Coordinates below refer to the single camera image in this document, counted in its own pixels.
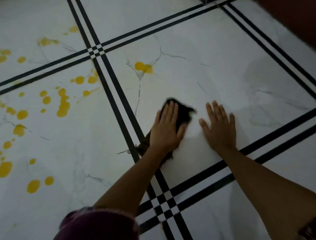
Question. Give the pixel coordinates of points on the person's right middle finger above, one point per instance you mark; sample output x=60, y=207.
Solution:
x=217, y=111

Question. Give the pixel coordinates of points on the maroon garment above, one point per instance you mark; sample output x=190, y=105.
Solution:
x=98, y=227

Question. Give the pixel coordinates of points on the dark brown wooden furniture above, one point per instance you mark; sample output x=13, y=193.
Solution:
x=296, y=17

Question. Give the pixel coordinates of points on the person's left middle finger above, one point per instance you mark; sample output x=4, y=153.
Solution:
x=169, y=111

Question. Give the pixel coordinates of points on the person's right little finger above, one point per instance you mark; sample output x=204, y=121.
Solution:
x=232, y=121

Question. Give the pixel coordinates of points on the person's right forearm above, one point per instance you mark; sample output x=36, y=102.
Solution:
x=266, y=192

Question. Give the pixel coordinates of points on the person's left forearm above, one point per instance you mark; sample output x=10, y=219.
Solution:
x=133, y=178

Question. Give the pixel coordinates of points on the dark cleaning cloth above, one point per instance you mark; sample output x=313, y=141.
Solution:
x=184, y=114

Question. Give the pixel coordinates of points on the person's left hand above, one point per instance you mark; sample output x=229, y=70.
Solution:
x=164, y=134

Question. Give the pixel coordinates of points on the person's left little finger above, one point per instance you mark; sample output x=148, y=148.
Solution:
x=157, y=118

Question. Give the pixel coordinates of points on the person's right thumb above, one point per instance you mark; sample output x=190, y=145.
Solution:
x=204, y=126

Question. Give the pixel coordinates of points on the yellow liquid spill drops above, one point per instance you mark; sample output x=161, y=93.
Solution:
x=63, y=106

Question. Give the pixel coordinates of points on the person's right hand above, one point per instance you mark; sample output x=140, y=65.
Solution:
x=221, y=136

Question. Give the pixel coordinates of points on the person's left thumb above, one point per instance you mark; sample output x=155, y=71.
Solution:
x=183, y=130

